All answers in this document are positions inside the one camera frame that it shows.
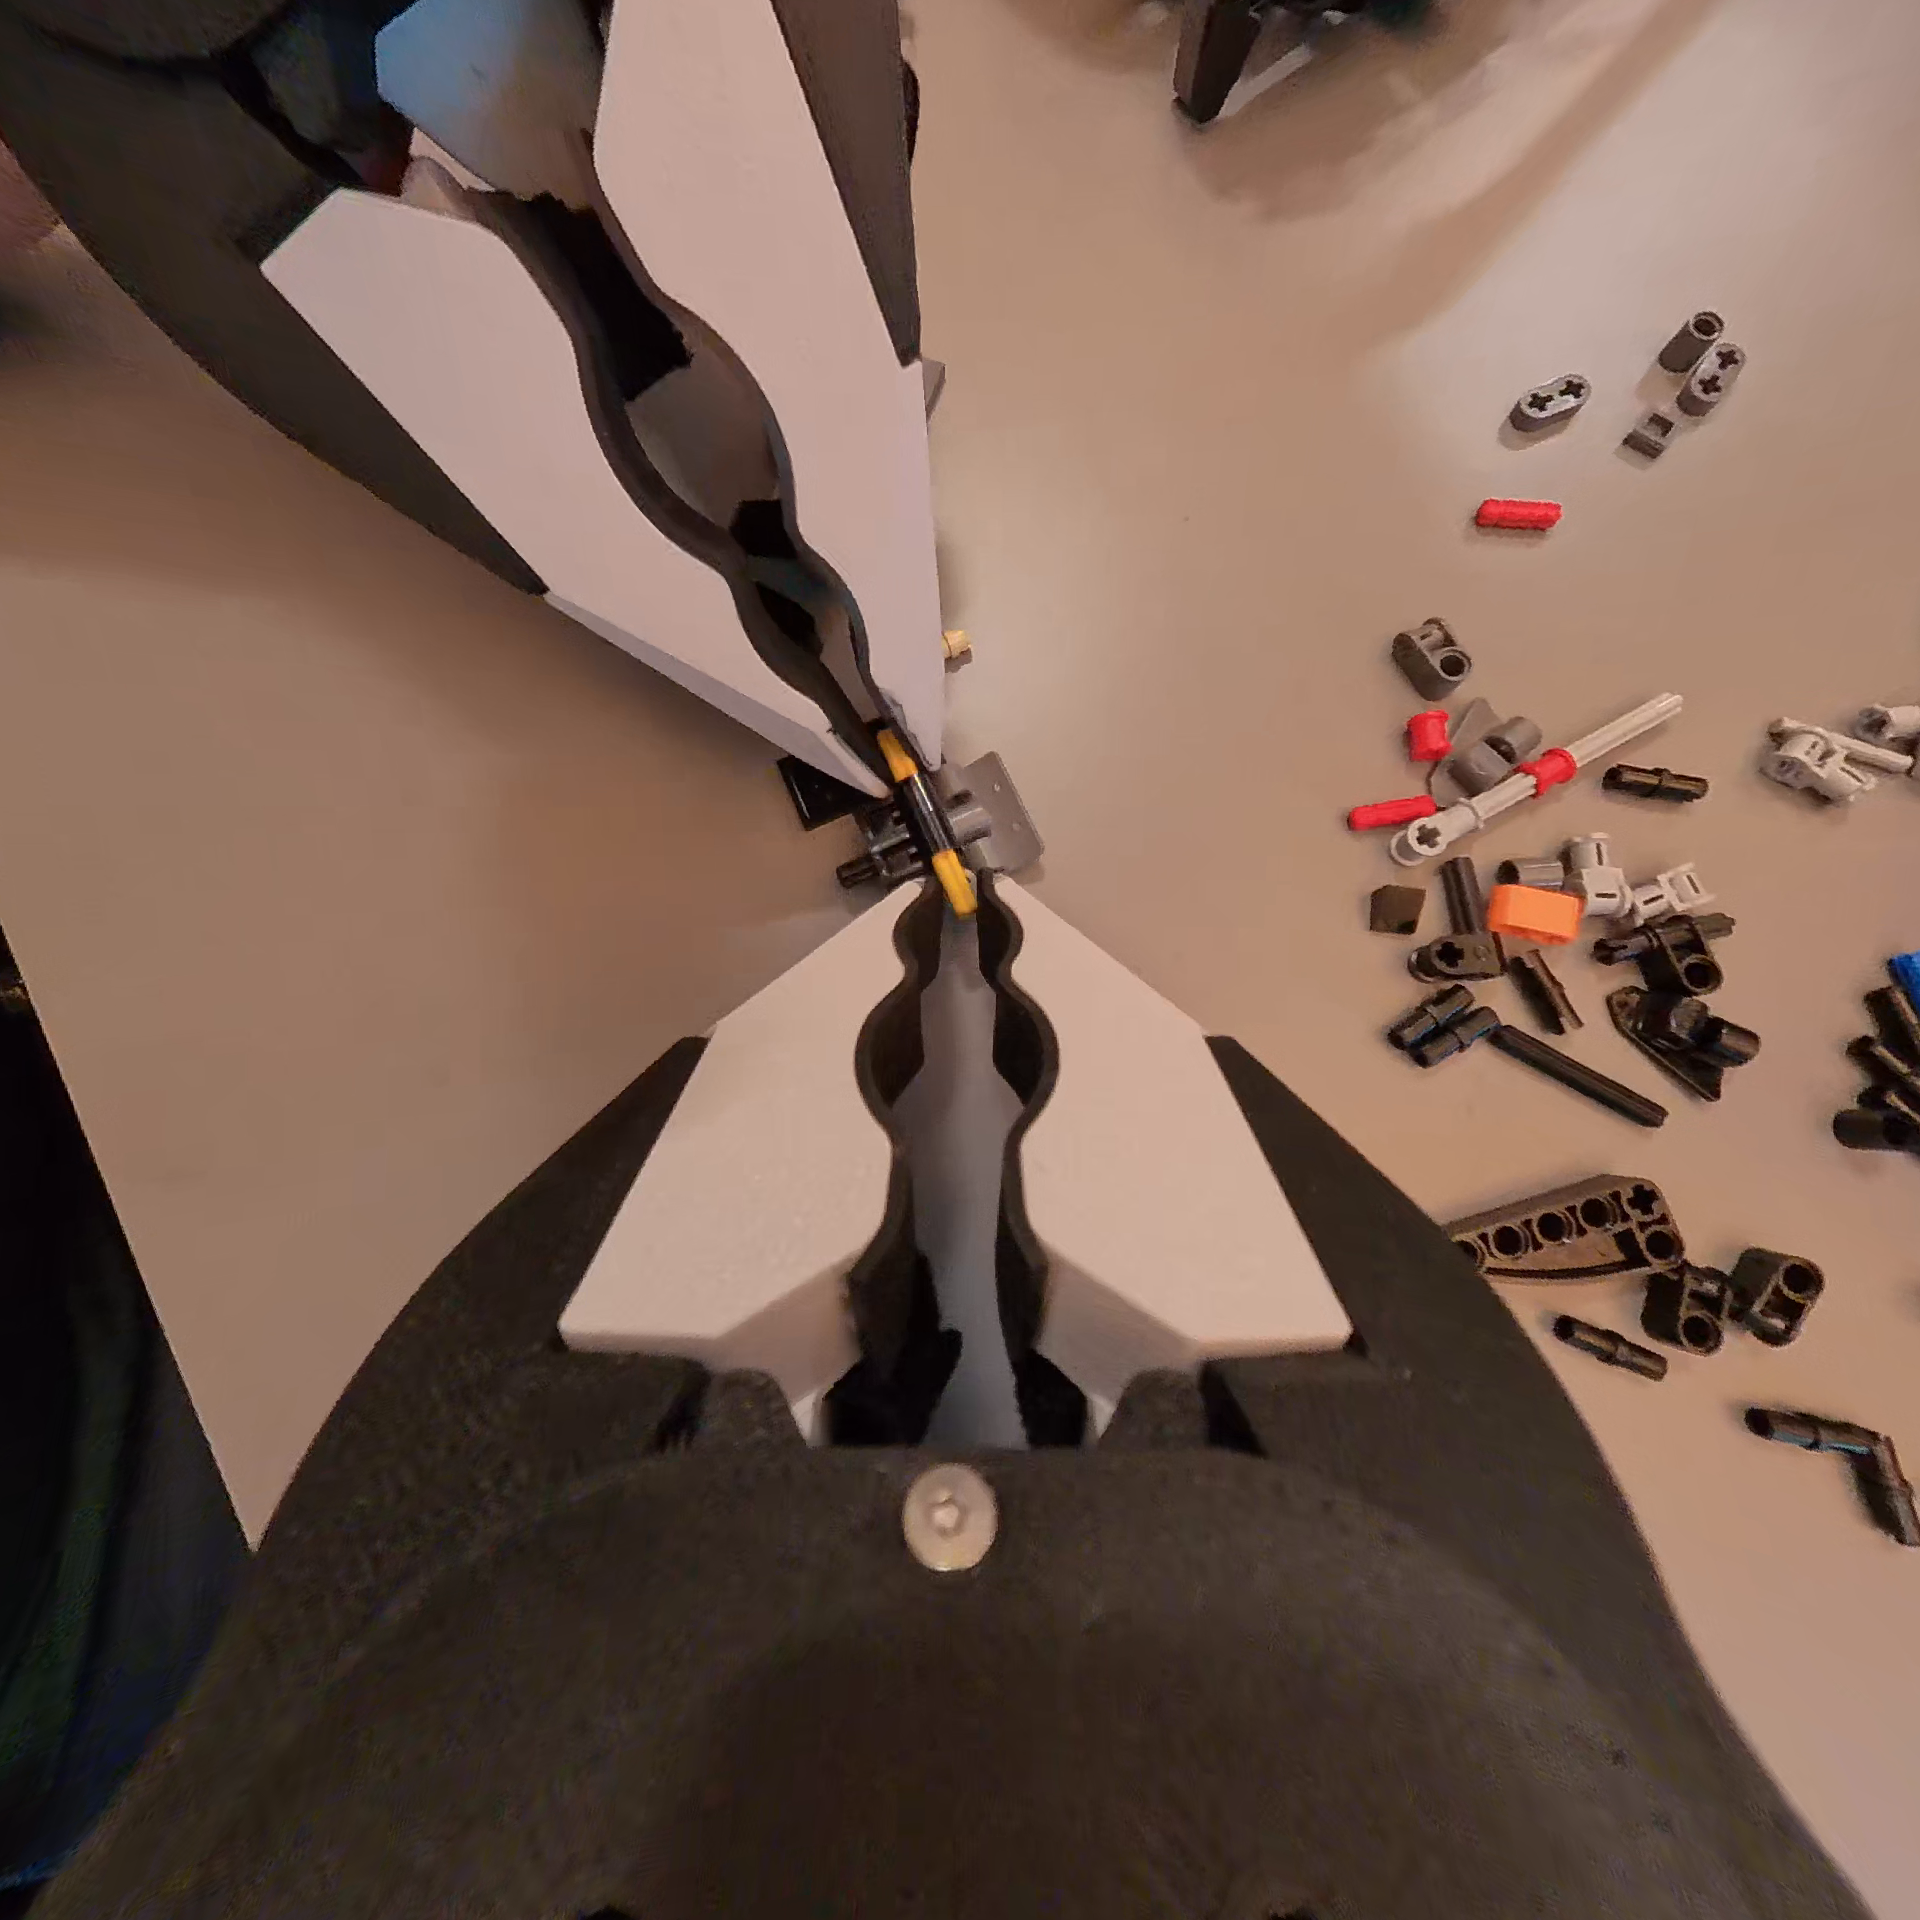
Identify cluster of dark grey connectors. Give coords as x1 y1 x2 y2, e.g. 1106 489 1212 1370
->
1390 309 1751 798

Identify partly built lego car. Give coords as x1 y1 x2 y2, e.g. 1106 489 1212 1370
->
1169 0 1446 132

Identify cluster of black lego beams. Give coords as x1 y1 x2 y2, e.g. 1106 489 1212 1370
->
1439 1171 1920 1548

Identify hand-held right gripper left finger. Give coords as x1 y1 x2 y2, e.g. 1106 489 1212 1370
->
558 877 946 1442

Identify person's dark trousers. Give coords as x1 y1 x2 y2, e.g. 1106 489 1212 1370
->
0 929 250 1894

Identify pile of black lego pieces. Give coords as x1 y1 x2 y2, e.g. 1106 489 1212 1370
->
1365 761 1920 1160

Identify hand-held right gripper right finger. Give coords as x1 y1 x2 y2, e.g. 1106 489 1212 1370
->
974 877 1356 1406

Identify yellow lego axle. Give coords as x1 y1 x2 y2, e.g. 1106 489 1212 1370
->
871 728 979 916

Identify long grey lego axle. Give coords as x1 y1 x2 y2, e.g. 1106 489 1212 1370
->
1384 691 1686 867

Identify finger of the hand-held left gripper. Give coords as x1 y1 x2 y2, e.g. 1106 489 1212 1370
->
257 185 899 800
588 0 951 768

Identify cluster of light grey connectors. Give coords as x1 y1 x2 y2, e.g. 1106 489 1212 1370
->
1755 700 1920 806

